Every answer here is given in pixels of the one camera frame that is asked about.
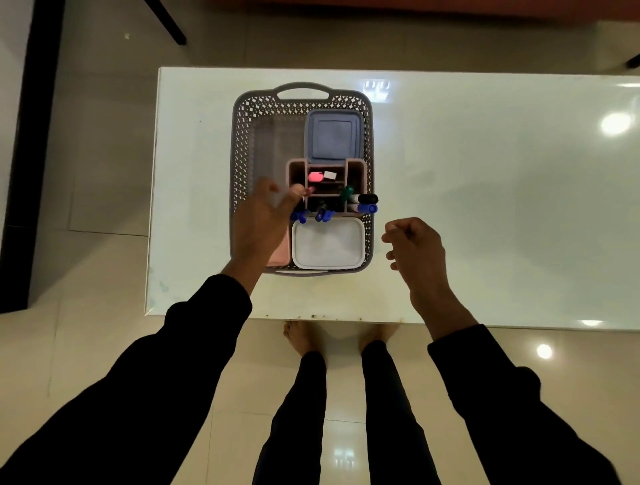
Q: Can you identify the person's right hand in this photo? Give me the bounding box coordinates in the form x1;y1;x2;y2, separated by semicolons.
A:
381;217;449;298

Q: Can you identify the person's left hand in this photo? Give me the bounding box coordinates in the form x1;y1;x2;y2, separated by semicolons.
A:
231;177;315;274

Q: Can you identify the person's right forearm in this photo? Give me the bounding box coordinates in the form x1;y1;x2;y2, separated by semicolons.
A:
410;287;623;485

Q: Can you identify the person's left forearm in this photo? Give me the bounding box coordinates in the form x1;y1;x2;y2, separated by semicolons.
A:
0;260;267;485

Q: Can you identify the white lidded plastic container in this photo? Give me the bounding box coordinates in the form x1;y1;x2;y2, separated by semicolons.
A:
291;216;366;271

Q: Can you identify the pink plastic container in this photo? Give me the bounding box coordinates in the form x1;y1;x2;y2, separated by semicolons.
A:
266;227;293;268

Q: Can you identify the pink desk organizer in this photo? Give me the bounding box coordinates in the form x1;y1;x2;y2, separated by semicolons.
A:
286;158;369;217

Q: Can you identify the blue lidded plastic container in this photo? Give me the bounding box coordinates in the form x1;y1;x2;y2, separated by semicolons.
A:
304;109;365;166

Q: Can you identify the grey perforated plastic basket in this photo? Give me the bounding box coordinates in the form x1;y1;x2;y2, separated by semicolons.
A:
229;82;375;277

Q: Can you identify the person's right foot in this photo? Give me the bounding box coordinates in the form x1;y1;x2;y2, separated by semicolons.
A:
357;323;402;353

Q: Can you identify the person's foot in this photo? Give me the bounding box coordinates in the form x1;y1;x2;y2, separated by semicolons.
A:
357;323;402;353
283;321;315;357

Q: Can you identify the person's left foot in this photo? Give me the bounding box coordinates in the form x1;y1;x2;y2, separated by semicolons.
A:
283;321;315;357

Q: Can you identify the person's right leg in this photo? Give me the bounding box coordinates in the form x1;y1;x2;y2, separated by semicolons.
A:
361;340;442;485

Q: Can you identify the person's leg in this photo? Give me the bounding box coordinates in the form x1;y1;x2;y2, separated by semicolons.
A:
251;350;328;485
361;340;442;485

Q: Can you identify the black furniture leg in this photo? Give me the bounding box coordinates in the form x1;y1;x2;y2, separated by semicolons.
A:
144;0;188;46

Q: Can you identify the person's left leg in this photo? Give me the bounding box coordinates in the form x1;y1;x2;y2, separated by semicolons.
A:
251;350;328;485

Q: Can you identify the brown wooden furniture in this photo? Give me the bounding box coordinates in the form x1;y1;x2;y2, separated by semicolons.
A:
220;0;640;21

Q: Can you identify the black door frame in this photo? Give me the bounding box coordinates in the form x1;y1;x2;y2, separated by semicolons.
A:
0;0;67;314

